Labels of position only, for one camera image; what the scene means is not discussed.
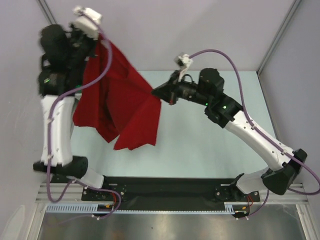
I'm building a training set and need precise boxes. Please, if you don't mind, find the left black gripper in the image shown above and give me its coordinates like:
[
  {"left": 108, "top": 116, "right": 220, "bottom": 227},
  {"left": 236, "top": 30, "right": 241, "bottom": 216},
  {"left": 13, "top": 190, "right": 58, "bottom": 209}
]
[{"left": 69, "top": 20, "right": 102, "bottom": 68}]

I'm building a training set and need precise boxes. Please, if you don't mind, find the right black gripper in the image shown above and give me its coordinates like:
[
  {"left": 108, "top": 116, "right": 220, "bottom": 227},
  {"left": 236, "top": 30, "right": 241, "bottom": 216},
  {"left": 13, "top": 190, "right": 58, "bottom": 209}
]
[{"left": 151, "top": 69, "right": 211, "bottom": 106}]

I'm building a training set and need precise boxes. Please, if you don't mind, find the red t shirt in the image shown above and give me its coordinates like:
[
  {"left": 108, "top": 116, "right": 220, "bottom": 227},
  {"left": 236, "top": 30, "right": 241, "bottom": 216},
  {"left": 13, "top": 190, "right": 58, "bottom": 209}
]
[{"left": 73, "top": 44, "right": 161, "bottom": 150}]

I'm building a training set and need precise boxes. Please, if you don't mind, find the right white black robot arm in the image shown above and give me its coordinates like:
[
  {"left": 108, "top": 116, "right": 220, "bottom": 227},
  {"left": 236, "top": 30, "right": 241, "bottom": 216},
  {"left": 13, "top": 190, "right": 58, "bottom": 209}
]
[{"left": 151, "top": 68, "right": 307, "bottom": 201}]

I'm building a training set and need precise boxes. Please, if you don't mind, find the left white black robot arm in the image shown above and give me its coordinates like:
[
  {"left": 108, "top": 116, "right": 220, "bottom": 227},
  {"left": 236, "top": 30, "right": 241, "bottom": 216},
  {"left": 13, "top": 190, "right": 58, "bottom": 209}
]
[{"left": 33, "top": 23, "right": 111, "bottom": 200}]

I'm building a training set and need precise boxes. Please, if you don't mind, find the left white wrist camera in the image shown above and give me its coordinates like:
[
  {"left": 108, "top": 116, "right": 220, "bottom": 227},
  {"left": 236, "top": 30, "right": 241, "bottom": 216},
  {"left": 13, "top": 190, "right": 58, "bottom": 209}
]
[{"left": 72, "top": 5, "right": 103, "bottom": 40}]

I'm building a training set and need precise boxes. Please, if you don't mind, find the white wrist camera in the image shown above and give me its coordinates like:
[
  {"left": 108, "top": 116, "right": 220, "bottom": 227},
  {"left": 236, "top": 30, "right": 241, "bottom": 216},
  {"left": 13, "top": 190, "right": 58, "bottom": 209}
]
[
  {"left": 72, "top": 5, "right": 103, "bottom": 40},
  {"left": 174, "top": 54, "right": 193, "bottom": 81}
]

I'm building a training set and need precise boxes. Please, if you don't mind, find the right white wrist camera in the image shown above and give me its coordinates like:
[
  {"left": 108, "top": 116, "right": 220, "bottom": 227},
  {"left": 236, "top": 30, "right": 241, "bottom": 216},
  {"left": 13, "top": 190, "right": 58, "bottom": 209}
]
[{"left": 174, "top": 54, "right": 193, "bottom": 81}]

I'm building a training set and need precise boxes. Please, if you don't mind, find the left aluminium corner post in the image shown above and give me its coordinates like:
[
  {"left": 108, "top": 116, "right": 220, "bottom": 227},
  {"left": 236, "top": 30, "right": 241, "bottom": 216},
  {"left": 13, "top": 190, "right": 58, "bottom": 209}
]
[{"left": 36, "top": 0, "right": 58, "bottom": 25}]

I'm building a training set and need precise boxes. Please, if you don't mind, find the aluminium corner post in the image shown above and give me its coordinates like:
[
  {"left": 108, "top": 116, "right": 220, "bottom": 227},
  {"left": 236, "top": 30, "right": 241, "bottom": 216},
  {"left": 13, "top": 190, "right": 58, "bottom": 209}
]
[
  {"left": 256, "top": 0, "right": 303, "bottom": 77},
  {"left": 36, "top": 0, "right": 58, "bottom": 25}
]

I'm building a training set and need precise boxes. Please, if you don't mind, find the right aluminium corner post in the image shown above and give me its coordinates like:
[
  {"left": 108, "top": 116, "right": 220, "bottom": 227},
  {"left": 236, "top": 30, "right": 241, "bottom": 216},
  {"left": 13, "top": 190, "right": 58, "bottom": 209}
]
[{"left": 256, "top": 0, "right": 303, "bottom": 77}]

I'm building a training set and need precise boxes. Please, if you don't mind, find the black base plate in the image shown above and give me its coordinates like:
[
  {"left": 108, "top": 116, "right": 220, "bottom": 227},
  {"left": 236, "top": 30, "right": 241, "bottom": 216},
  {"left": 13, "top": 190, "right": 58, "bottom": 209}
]
[{"left": 80, "top": 176, "right": 261, "bottom": 212}]

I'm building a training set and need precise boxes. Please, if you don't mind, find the light blue cable duct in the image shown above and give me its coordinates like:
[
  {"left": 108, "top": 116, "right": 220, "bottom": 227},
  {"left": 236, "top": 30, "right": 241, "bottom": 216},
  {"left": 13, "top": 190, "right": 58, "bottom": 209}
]
[{"left": 46, "top": 203, "right": 248, "bottom": 215}]

